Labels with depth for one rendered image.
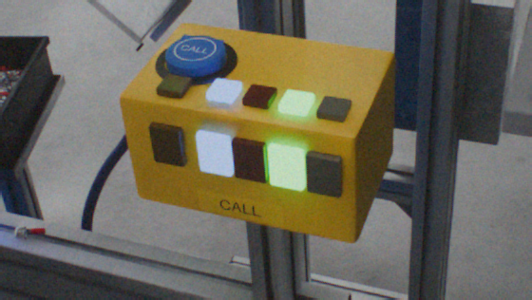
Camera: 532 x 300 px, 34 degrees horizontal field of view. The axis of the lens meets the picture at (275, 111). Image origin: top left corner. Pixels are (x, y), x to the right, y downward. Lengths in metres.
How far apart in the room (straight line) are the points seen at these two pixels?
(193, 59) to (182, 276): 0.23
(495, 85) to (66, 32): 1.88
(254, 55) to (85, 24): 2.30
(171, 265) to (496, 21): 0.57
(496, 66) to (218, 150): 0.68
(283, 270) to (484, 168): 1.55
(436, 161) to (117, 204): 1.12
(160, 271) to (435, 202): 0.56
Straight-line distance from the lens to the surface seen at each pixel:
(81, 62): 2.68
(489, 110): 1.21
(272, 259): 0.66
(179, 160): 0.56
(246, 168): 0.54
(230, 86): 0.55
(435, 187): 1.19
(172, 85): 0.55
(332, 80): 0.56
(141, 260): 0.76
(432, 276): 1.31
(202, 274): 0.73
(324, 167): 0.52
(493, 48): 1.15
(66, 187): 2.21
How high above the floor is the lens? 1.38
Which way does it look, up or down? 36 degrees down
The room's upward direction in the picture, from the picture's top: 4 degrees counter-clockwise
